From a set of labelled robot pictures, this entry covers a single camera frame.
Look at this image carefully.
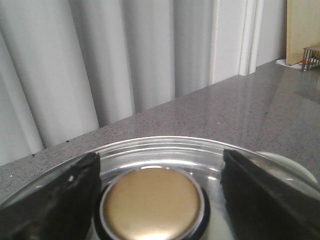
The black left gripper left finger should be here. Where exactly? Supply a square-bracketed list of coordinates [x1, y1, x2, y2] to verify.
[0, 153, 102, 240]

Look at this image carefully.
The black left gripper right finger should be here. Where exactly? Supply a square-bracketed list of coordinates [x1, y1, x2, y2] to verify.
[220, 149, 320, 240]

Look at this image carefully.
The glass pot lid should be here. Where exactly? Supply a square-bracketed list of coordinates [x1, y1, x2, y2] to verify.
[0, 136, 320, 240]

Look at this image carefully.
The pale green electric pot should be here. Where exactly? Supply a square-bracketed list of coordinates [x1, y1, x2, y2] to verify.
[257, 151, 318, 184]

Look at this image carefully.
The white pleated curtain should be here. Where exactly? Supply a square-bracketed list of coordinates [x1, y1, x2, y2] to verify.
[0, 0, 214, 164]

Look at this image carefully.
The white paper sheet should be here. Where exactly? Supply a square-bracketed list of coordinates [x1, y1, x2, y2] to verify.
[276, 59, 302, 71]

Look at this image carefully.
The light wooden board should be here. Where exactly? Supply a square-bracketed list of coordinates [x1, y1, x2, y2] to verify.
[286, 0, 320, 65]

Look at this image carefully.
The small wire rack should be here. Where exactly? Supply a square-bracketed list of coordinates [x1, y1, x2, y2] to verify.
[301, 44, 320, 71]

